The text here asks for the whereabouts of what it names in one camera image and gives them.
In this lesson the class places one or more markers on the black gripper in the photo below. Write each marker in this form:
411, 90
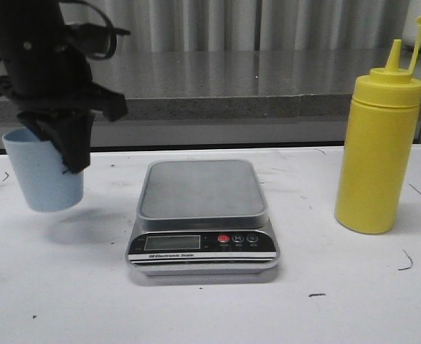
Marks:
49, 70

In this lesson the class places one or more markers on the light blue plastic cup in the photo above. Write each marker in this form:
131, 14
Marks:
46, 182

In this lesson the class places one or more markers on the yellow squeeze bottle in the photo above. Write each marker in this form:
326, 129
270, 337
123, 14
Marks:
383, 116

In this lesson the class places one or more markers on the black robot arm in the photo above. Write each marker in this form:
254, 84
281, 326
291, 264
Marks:
39, 15

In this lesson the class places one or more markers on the silver electronic kitchen scale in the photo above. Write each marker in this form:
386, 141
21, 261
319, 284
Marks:
202, 217

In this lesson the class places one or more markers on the grey stone counter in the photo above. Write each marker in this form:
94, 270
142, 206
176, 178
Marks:
178, 99

